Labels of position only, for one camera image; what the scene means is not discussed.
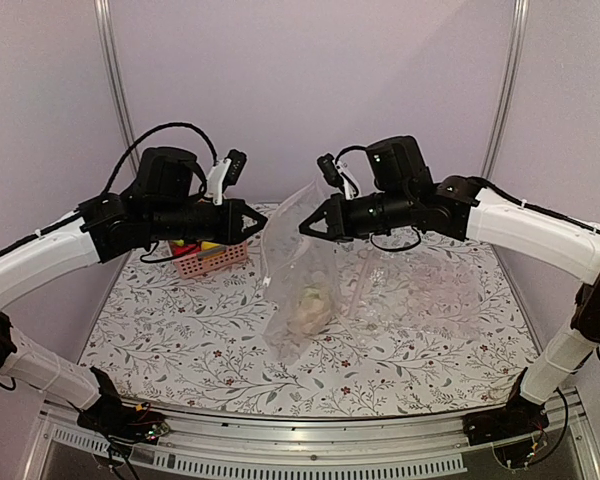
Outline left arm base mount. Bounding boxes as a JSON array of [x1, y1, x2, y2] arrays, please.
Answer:
[[77, 396, 170, 444]]

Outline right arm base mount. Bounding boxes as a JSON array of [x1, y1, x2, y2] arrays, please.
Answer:
[[462, 392, 549, 468]]

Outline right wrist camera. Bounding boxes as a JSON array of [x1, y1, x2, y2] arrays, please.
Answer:
[[316, 153, 360, 200]]

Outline red plush tomato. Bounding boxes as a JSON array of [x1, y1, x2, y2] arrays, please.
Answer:
[[170, 240, 194, 254]]

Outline pink dotted zip bag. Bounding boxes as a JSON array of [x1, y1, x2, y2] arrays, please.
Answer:
[[260, 181, 341, 365]]

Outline floral tablecloth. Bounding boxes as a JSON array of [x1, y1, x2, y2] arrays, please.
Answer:
[[77, 201, 551, 418]]

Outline crinkled clear zip bag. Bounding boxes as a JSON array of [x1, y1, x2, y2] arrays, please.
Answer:
[[346, 248, 481, 343]]

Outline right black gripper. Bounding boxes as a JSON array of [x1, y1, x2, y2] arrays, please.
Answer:
[[299, 186, 414, 242]]

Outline left aluminium frame post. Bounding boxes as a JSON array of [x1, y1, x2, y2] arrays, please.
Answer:
[[94, 0, 134, 146]]

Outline yellow plush lemon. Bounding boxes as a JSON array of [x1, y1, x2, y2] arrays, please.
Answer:
[[200, 241, 220, 251]]

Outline front aluminium rail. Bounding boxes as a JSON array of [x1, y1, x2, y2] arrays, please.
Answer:
[[25, 389, 600, 479]]

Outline pink plastic basket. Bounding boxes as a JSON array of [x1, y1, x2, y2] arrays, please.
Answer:
[[169, 241, 248, 279]]

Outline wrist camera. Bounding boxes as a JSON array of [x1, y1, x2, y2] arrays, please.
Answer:
[[206, 149, 247, 206], [316, 153, 360, 200]]

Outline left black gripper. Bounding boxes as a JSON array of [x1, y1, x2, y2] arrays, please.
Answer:
[[149, 197, 269, 244]]

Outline white plush cauliflower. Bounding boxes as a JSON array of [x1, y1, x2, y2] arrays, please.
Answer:
[[288, 283, 333, 336]]

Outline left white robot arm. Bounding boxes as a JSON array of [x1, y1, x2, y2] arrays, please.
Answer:
[[0, 147, 267, 434]]

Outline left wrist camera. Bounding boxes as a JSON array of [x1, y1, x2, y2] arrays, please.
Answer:
[[206, 149, 247, 206]]

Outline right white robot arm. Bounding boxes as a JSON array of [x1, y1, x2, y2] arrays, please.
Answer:
[[299, 136, 600, 436]]

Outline right aluminium frame post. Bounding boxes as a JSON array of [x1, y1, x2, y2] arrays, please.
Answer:
[[481, 0, 530, 179]]

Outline aluminium frame post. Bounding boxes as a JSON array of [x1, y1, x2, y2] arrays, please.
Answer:
[[481, 0, 530, 179], [94, 0, 134, 146]]

